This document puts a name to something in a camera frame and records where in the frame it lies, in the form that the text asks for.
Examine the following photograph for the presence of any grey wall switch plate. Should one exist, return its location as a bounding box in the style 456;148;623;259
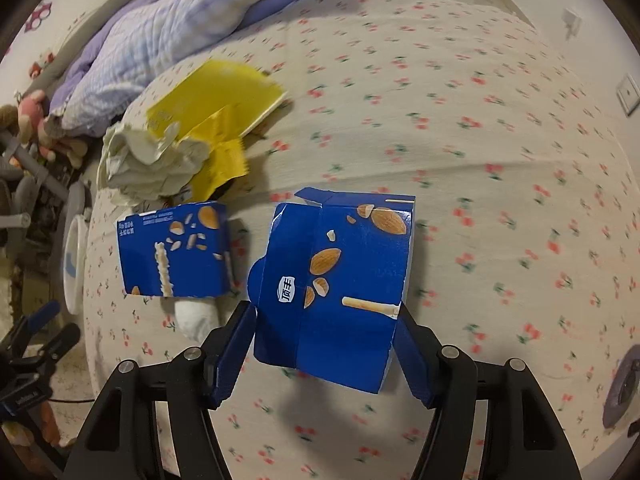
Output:
616;74;640;117

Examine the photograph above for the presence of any white tissue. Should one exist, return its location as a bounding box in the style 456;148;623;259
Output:
175;298;220;344

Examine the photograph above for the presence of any blue almond snack box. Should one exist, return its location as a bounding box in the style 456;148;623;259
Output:
247;188;416;393

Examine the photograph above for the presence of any pink plush doll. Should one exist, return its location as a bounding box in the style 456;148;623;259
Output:
17;90;88;169

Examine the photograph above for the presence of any cherry print bed sheet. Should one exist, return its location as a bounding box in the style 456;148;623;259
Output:
84;0;639;479

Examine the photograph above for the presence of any yellow foil snack wrapper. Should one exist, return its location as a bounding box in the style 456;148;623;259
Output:
186;105;248;202

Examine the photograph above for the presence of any white wall socket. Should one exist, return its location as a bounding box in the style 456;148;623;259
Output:
562;8;582;40

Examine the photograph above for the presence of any white patterned trash bin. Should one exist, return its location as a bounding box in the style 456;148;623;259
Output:
63;214;88;316

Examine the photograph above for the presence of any purple plaid quilt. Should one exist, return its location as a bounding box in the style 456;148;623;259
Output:
43;0;297;139

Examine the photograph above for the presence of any white paper ball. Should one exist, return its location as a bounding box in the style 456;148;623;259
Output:
96;122;210;203

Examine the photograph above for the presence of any grey round disc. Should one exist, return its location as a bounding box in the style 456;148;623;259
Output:
602;344;640;429

